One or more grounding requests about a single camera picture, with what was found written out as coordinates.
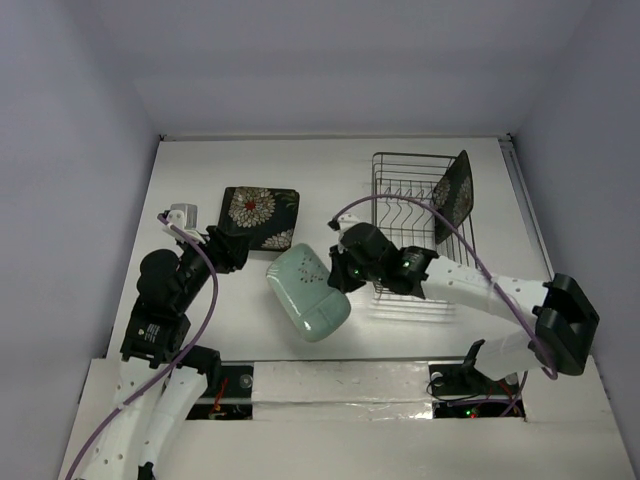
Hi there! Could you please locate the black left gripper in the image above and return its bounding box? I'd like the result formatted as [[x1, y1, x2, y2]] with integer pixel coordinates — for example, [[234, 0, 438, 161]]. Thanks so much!
[[175, 223, 252, 308]]

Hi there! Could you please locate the black white floral square plate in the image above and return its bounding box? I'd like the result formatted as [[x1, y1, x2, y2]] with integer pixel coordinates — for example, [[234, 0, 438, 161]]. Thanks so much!
[[218, 186, 300, 252]]

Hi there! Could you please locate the light green round plate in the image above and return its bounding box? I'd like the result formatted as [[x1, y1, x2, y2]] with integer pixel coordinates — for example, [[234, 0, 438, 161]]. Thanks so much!
[[266, 243, 351, 343]]

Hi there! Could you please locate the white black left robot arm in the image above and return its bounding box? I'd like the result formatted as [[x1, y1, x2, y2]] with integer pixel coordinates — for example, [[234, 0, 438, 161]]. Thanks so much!
[[66, 215, 250, 479]]

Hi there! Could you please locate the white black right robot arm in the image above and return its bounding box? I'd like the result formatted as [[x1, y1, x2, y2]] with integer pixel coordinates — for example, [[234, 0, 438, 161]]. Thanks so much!
[[328, 220, 599, 392]]

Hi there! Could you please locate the white foil covered front board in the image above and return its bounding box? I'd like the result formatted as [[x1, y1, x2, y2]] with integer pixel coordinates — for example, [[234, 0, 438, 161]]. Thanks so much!
[[251, 361, 433, 422]]

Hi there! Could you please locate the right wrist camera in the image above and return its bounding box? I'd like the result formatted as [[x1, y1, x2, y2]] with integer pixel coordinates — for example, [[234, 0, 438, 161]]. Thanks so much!
[[328, 212, 360, 252]]

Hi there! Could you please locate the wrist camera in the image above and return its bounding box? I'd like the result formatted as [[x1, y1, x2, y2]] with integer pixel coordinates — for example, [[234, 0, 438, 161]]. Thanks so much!
[[160, 203, 198, 231], [328, 212, 360, 252]]

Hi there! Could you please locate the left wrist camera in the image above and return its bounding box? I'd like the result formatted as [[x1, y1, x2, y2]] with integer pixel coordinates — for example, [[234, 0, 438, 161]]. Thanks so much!
[[160, 203, 198, 231]]

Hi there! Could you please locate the black wire dish rack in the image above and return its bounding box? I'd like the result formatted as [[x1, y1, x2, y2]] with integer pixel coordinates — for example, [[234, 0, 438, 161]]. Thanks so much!
[[371, 152, 481, 301]]

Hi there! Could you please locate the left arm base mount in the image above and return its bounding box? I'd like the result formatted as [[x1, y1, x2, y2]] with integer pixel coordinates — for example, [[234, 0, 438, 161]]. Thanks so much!
[[187, 363, 254, 421]]

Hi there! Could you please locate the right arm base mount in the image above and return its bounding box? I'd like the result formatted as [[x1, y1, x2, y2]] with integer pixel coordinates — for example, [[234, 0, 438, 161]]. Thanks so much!
[[426, 362, 526, 419]]

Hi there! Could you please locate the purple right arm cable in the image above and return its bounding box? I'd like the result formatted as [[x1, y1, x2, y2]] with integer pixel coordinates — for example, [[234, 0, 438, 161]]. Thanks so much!
[[328, 195, 559, 419]]

